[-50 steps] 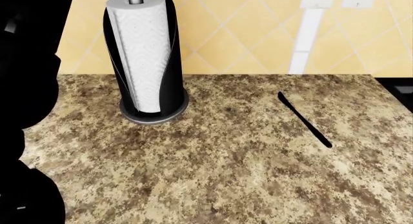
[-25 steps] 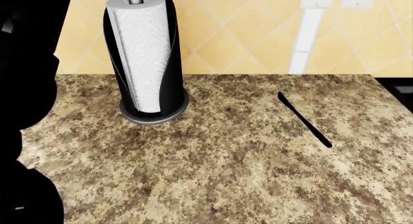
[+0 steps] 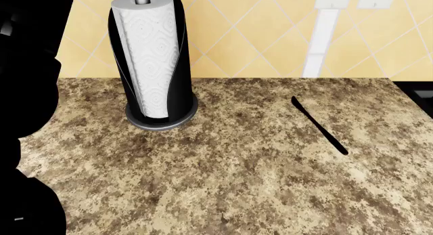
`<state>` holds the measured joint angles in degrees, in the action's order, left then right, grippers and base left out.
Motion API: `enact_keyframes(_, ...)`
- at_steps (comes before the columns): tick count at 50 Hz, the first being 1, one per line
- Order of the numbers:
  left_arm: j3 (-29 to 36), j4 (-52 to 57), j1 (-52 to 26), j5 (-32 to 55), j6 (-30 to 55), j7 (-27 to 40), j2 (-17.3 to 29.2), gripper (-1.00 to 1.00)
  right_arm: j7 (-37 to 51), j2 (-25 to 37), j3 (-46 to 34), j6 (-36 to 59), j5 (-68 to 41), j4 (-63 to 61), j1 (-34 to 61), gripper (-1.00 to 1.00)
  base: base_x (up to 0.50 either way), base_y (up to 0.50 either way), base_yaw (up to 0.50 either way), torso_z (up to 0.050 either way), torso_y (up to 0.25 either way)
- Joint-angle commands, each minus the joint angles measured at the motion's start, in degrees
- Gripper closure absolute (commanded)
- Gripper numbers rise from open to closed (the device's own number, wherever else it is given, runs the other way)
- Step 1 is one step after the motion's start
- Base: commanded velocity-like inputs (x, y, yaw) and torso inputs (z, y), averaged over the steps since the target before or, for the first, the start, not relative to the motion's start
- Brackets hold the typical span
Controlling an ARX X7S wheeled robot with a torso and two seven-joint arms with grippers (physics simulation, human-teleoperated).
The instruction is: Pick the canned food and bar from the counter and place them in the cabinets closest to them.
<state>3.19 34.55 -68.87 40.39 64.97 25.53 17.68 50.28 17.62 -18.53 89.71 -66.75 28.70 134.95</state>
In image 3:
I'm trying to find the black stove top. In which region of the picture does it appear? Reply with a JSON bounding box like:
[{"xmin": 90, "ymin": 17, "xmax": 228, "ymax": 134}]
[{"xmin": 391, "ymin": 81, "xmax": 433, "ymax": 114}]

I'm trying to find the black table knife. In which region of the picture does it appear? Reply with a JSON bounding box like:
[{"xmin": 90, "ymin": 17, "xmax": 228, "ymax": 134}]
[{"xmin": 291, "ymin": 95, "xmax": 349, "ymax": 156}]

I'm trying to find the black paper towel holder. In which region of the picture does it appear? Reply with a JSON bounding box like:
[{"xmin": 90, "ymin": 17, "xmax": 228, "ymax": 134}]
[{"xmin": 108, "ymin": 0, "xmax": 200, "ymax": 131}]

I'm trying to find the white wall conduit strip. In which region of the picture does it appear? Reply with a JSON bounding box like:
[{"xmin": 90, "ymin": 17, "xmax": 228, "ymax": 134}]
[{"xmin": 301, "ymin": 7, "xmax": 339, "ymax": 79}]

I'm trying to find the white paper towel roll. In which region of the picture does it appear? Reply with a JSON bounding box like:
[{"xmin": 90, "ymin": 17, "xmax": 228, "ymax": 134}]
[{"xmin": 111, "ymin": 0, "xmax": 181, "ymax": 119}]

